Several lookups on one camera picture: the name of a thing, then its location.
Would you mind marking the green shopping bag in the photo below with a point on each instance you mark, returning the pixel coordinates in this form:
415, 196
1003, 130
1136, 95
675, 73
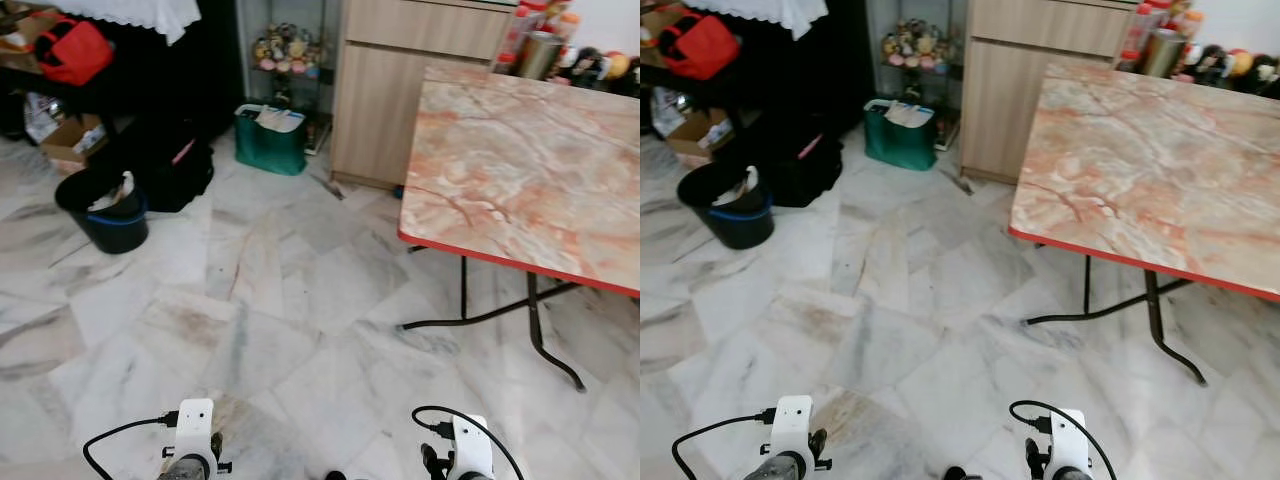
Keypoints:
900, 145
270, 150

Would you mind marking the black bucket with blue band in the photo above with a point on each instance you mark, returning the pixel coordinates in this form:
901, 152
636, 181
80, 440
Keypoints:
110, 225
735, 222

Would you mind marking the light wooden cabinet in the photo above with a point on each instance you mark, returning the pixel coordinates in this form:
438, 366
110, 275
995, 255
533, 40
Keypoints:
400, 100
1030, 95

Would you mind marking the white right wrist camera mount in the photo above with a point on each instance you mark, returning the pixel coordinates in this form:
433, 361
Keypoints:
471, 445
1068, 440

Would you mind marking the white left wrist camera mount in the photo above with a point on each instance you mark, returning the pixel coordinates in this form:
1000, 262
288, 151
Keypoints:
193, 428
793, 425

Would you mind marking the tall metal cup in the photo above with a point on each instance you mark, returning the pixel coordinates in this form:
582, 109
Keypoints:
1165, 52
540, 55

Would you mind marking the row of plush toys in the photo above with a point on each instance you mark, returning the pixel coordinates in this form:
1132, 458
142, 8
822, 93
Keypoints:
600, 68
1235, 68

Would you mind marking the black fabric bag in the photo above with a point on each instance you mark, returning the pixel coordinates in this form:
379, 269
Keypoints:
170, 170
800, 165

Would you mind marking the brown cardboard box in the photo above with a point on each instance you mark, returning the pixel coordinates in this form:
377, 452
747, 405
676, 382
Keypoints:
72, 140
700, 135

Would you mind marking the red capped plastic bottle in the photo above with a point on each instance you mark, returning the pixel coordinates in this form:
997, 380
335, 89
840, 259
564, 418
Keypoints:
522, 28
1145, 25

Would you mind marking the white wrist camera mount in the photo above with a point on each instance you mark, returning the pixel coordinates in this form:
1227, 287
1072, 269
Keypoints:
193, 428
1068, 440
793, 425
471, 445

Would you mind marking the marble pattern folding table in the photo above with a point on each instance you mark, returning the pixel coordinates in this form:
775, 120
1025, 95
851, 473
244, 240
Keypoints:
520, 170
1150, 170

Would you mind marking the glass display shelf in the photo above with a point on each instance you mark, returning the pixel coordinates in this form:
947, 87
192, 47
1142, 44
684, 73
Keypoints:
920, 85
290, 90

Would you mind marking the colourful figurine cluster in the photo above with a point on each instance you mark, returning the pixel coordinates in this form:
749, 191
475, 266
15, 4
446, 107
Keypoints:
288, 50
918, 47

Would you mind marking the red bag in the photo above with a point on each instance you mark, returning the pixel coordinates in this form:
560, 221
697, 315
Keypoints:
75, 52
700, 48

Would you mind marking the white lace tablecloth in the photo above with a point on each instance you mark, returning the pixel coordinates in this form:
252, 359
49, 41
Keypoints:
130, 15
760, 12

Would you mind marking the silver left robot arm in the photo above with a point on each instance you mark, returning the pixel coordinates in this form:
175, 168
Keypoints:
185, 470
785, 468

